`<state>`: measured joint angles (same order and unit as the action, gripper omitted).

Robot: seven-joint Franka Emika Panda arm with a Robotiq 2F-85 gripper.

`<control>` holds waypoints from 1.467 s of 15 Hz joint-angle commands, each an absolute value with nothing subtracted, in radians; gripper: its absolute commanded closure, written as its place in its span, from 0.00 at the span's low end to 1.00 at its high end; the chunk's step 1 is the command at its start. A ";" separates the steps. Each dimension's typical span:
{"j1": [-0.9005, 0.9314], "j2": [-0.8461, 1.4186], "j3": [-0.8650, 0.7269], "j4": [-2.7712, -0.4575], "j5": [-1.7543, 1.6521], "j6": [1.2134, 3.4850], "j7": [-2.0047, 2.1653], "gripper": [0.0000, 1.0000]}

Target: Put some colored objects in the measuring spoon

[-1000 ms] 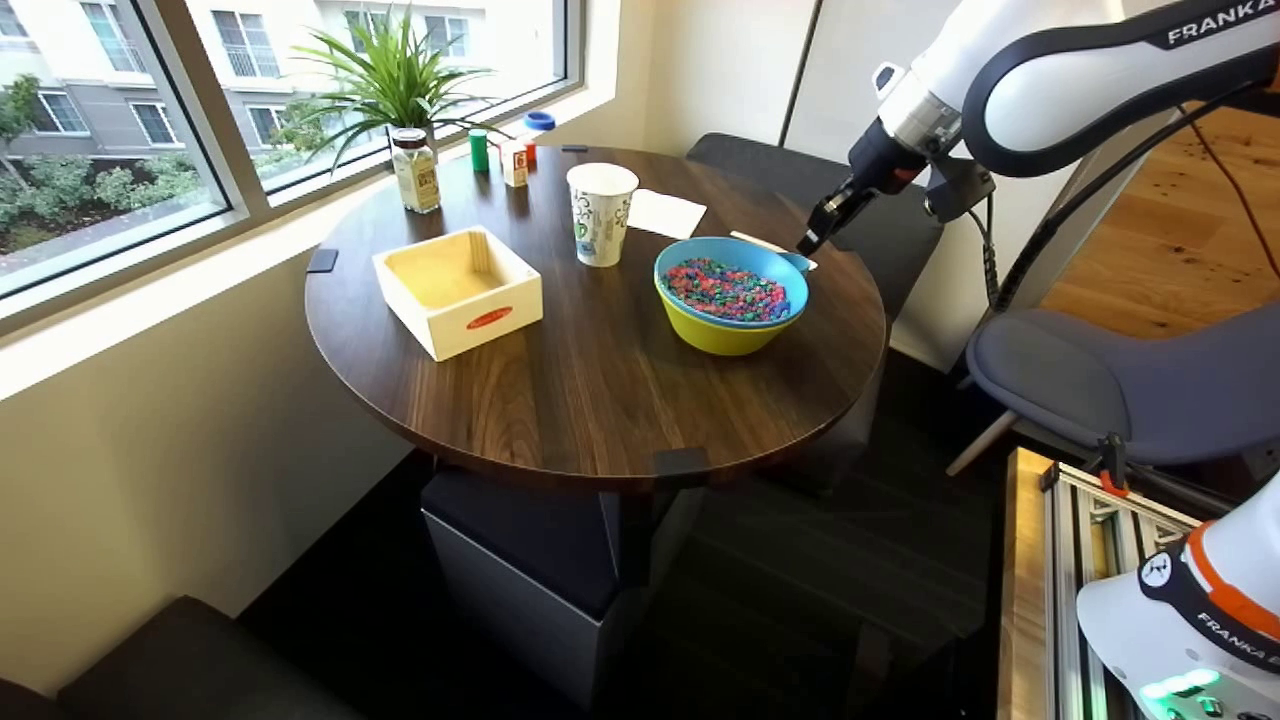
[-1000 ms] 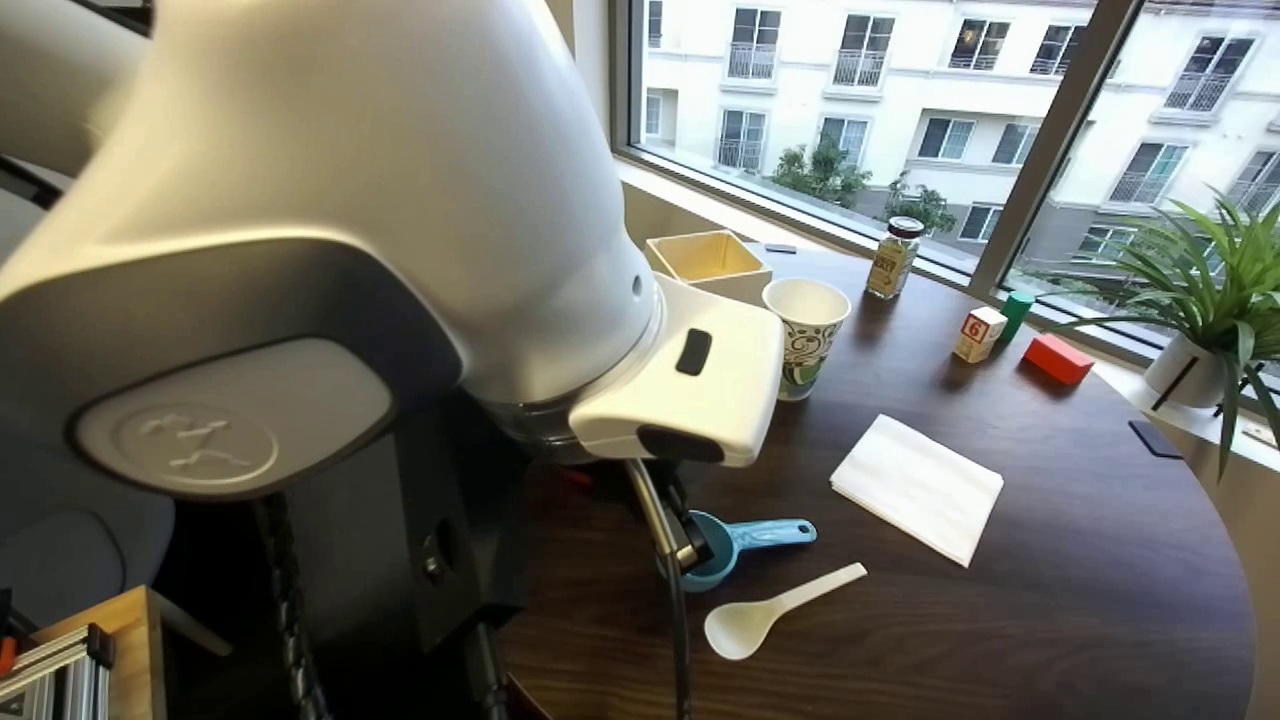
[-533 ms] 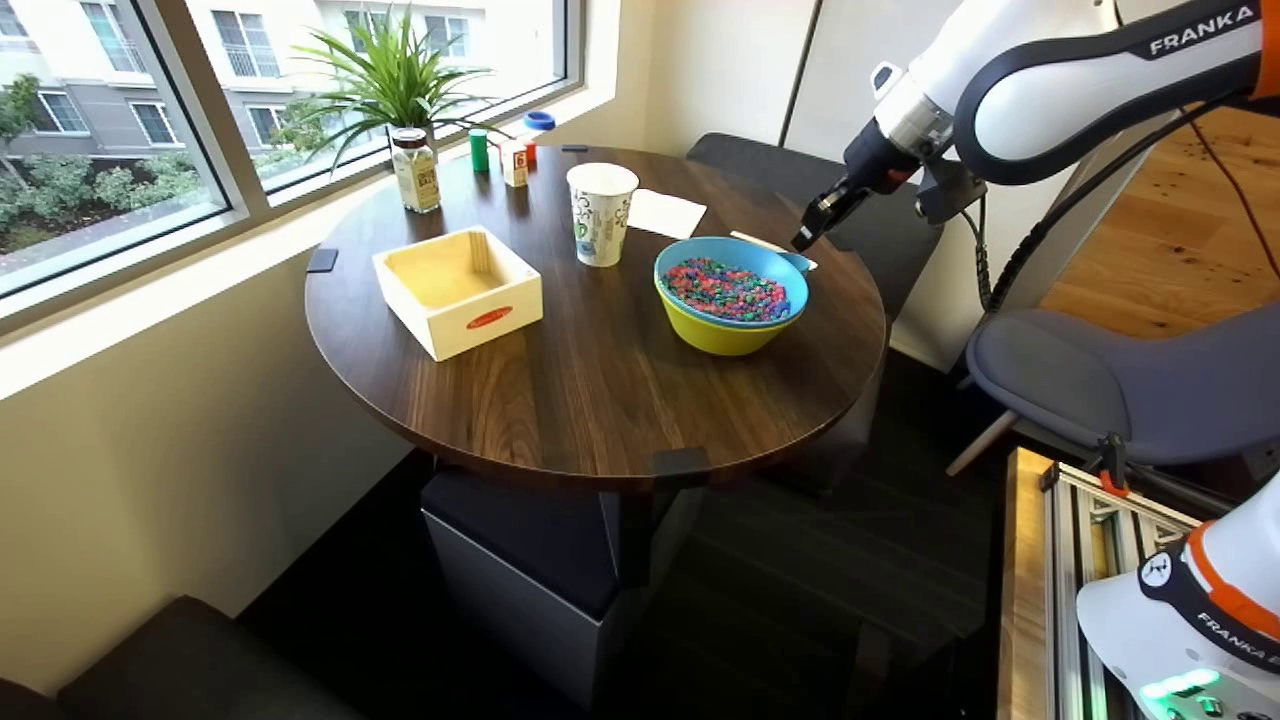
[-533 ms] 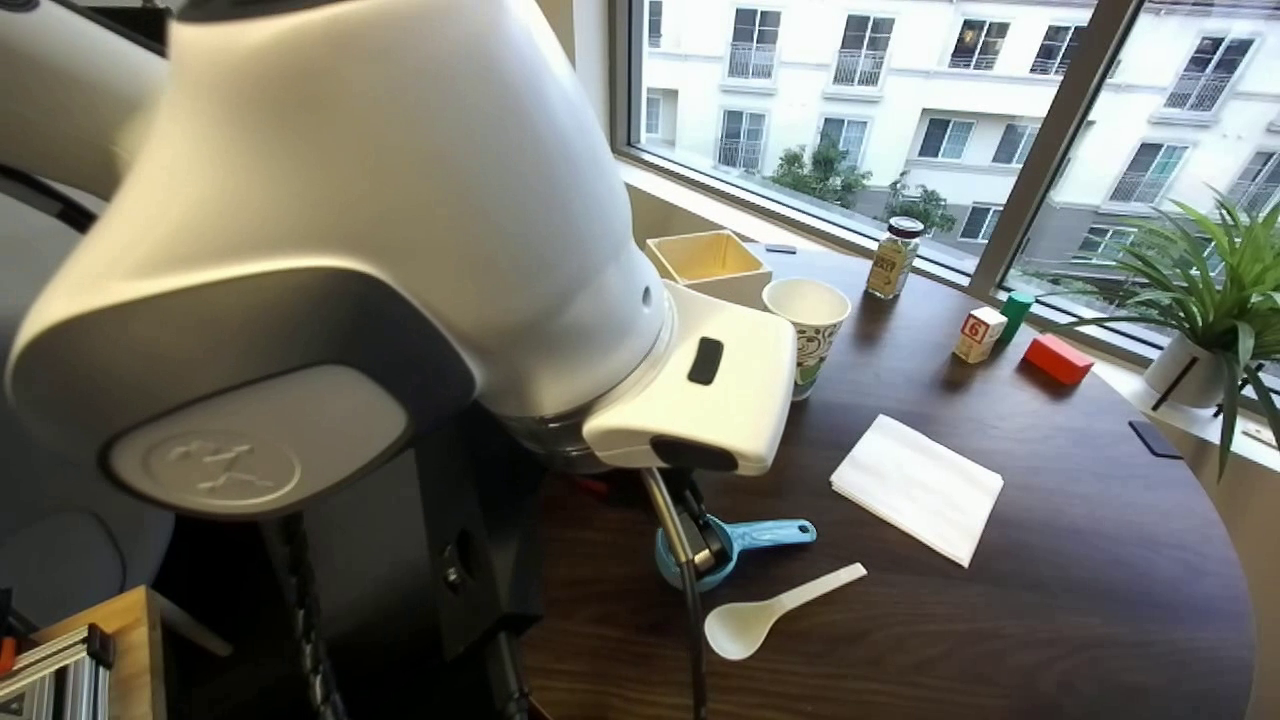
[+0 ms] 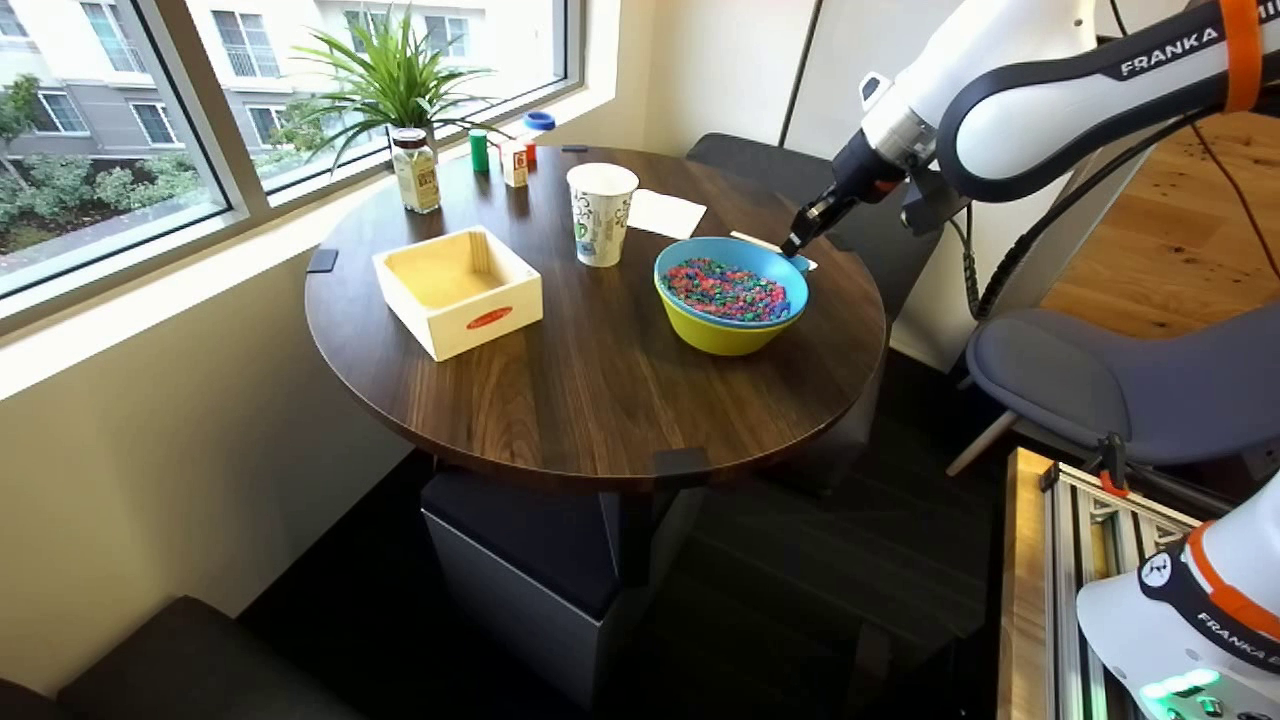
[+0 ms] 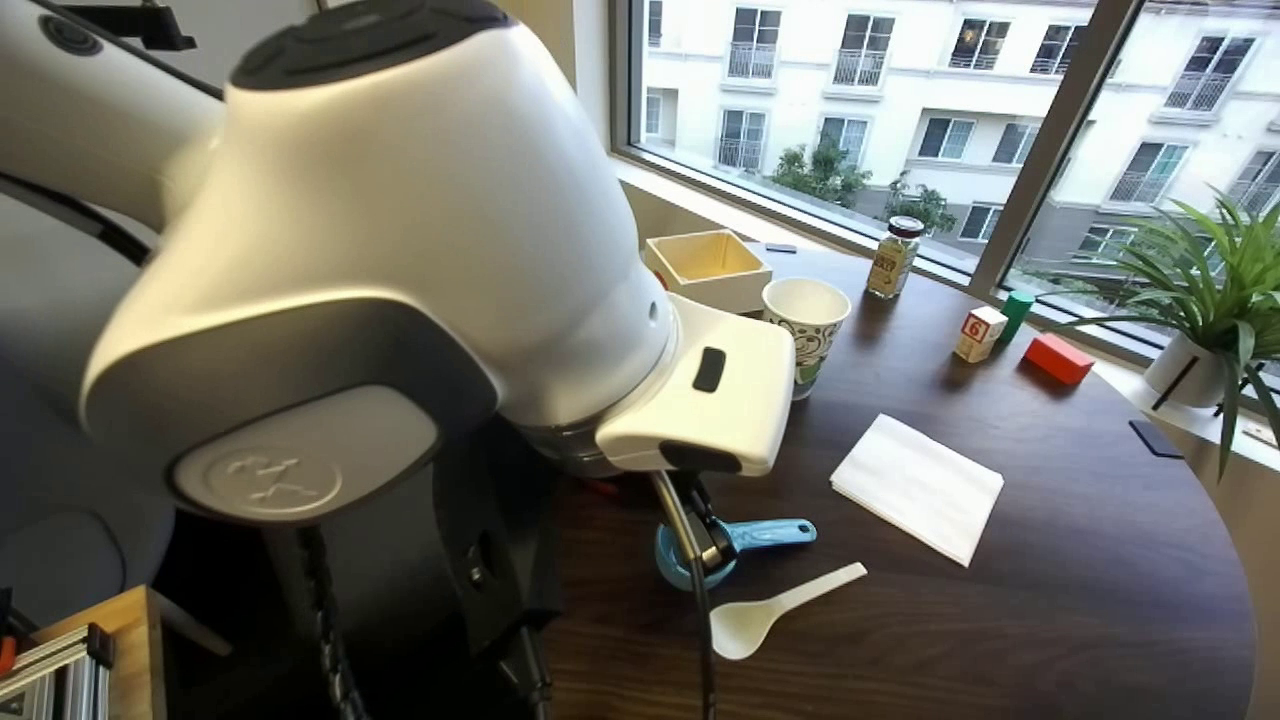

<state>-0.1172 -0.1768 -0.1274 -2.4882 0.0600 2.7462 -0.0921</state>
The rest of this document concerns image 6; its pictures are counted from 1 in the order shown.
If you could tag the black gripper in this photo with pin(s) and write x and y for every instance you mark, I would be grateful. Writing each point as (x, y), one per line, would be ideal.
(626, 486)

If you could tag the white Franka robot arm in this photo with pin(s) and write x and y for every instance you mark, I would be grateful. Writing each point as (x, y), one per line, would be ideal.
(401, 202)

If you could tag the blue measuring spoon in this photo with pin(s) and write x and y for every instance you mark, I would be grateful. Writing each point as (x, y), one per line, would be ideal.
(774, 535)

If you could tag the white plastic spoon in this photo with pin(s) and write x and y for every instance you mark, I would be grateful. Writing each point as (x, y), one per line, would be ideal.
(741, 624)

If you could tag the patterned paper cup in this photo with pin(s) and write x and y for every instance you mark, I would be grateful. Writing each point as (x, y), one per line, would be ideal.
(814, 343)

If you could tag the white paper napkin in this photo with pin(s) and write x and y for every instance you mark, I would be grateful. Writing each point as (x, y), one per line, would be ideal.
(923, 486)

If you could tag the cream wooden box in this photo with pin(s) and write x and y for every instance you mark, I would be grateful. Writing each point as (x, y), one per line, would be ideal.
(704, 279)

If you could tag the glass jar with dark lid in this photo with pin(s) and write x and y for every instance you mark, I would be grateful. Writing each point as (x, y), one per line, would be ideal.
(890, 266)

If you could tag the green block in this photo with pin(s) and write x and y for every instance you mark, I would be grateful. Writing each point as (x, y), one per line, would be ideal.
(1019, 319)

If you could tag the red block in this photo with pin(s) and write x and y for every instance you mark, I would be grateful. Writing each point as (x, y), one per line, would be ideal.
(1059, 360)

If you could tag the green potted plant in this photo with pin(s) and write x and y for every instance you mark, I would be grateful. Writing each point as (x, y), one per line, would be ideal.
(1201, 284)

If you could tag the window with grey frame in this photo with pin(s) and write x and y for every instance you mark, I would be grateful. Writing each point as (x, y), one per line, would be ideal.
(1055, 144)

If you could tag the aluminium rail stand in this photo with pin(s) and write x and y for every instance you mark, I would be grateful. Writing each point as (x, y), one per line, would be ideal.
(55, 682)

